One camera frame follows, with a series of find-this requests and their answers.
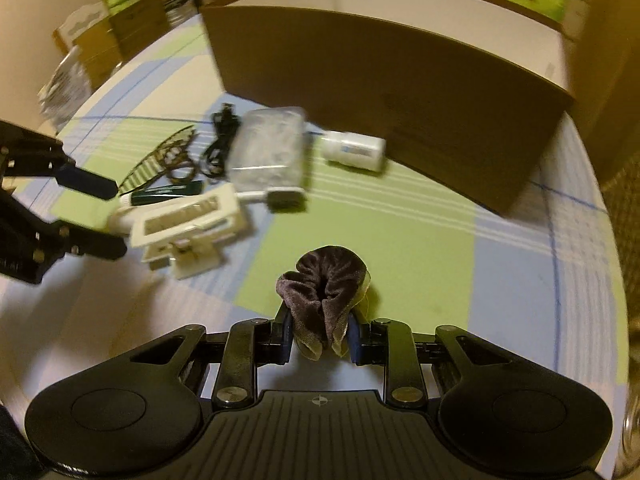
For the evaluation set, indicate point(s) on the white hair claw clip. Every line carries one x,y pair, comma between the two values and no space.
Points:
190,220

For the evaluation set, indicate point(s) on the plaid bed sheet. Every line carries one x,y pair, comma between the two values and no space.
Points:
375,240

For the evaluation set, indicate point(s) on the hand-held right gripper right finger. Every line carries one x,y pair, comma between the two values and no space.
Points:
354,342

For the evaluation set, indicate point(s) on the striped dark bag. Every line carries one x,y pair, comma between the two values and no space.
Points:
182,5

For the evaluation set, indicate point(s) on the white printed plastic bag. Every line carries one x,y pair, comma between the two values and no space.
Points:
65,85

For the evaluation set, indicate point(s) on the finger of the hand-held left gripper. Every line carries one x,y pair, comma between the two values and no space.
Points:
90,184
95,245

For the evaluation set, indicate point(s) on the clear floss pick box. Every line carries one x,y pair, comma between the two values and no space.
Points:
270,150

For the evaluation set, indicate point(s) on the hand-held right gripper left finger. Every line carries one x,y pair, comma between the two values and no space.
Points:
286,345

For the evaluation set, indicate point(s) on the dark green lip gel tube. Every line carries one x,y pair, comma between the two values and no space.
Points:
165,193

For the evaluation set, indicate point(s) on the white toothbrush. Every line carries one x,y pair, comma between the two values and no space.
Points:
285,200

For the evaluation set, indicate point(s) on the small white bottle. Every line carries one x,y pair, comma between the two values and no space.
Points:
355,150

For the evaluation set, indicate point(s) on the brown velvet scrunchie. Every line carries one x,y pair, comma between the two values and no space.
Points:
325,280

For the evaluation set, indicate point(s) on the brown cardboard box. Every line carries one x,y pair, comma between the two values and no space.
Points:
400,85

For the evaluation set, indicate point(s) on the plain cardboard box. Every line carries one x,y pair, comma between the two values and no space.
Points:
137,25

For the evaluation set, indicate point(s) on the white carved panel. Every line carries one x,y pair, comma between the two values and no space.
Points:
80,22

